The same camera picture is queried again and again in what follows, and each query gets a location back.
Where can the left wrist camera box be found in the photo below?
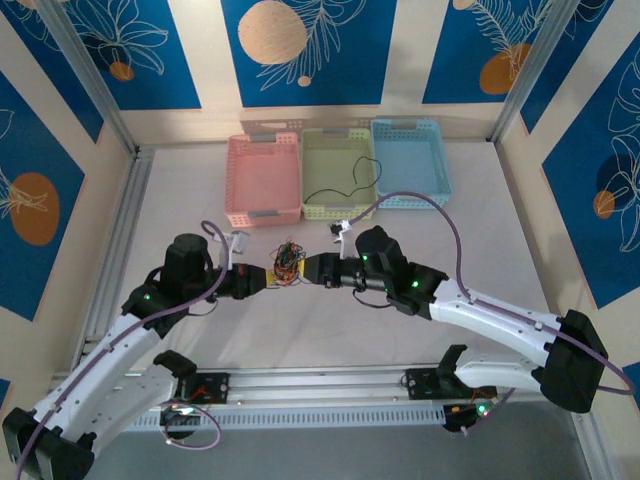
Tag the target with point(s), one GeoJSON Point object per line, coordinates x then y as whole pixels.
{"type": "Point", "coordinates": [241, 242]}

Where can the aluminium frame post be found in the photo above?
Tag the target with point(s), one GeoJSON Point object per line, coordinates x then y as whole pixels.
{"type": "Point", "coordinates": [590, 445]}
{"type": "Point", "coordinates": [85, 65]}
{"type": "Point", "coordinates": [530, 70]}

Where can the aluminium side rail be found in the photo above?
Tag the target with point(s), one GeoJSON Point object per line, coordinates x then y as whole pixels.
{"type": "Point", "coordinates": [125, 220]}

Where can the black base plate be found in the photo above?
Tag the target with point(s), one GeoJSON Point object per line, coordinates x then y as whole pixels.
{"type": "Point", "coordinates": [420, 385]}
{"type": "Point", "coordinates": [215, 387]}

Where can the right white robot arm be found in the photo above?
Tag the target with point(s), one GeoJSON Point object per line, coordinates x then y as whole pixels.
{"type": "Point", "coordinates": [500, 372]}

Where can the pink perforated plastic basket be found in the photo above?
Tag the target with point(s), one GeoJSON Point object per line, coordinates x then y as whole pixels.
{"type": "Point", "coordinates": [265, 175]}

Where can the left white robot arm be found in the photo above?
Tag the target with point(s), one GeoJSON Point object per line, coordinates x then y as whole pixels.
{"type": "Point", "coordinates": [140, 390]}

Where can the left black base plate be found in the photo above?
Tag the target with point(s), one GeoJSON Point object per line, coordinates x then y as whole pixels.
{"type": "Point", "coordinates": [215, 387]}

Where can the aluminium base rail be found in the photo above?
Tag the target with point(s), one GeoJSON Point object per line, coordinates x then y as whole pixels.
{"type": "Point", "coordinates": [310, 382]}

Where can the green perforated plastic basket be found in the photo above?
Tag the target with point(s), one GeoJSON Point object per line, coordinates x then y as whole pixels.
{"type": "Point", "coordinates": [330, 165]}

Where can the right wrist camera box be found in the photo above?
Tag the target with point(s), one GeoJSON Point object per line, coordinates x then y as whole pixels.
{"type": "Point", "coordinates": [340, 227]}

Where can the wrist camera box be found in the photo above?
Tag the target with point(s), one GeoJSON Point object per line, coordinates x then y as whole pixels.
{"type": "Point", "coordinates": [340, 227]}
{"type": "Point", "coordinates": [241, 242]}

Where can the blue perforated plastic basket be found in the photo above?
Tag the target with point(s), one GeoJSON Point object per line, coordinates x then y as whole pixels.
{"type": "Point", "coordinates": [410, 160]}

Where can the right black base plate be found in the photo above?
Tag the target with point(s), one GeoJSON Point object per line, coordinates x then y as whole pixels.
{"type": "Point", "coordinates": [420, 385]}

